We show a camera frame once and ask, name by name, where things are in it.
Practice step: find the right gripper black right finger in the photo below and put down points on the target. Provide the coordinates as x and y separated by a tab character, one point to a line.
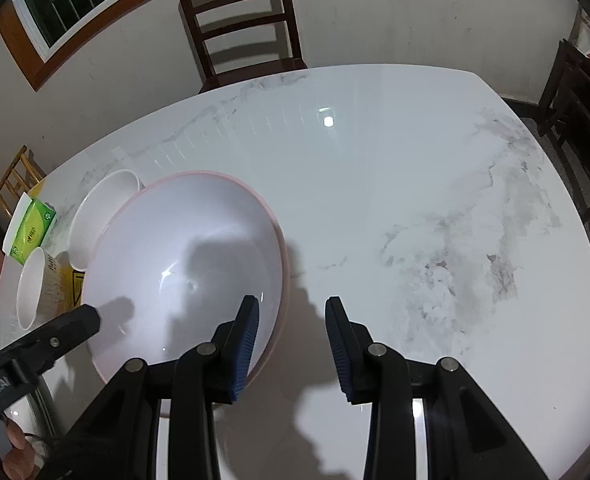
467	437

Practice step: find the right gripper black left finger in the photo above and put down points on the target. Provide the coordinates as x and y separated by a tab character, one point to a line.
117	436

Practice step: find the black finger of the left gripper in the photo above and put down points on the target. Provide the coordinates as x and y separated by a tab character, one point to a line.
59	336

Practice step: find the white ribbed bowl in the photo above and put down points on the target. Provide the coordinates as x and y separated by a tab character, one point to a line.
39	290

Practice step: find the white bowl with Dog text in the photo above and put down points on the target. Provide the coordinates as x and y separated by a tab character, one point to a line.
96	211

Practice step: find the large pink bowl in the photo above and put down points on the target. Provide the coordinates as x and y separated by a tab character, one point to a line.
176	261

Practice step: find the person's left hand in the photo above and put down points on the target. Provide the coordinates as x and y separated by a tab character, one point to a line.
20	462

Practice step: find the yellow round warning sticker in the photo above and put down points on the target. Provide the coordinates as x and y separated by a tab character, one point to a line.
73	280

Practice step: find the green tissue box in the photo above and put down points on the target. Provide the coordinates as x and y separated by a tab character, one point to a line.
28	227

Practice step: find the bamboo chair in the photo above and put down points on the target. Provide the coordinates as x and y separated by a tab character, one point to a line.
23	175

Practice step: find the dark chairs at right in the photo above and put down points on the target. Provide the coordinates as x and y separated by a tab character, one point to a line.
564	107

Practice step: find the dark wooden chair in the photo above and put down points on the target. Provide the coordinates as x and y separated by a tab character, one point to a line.
281	13

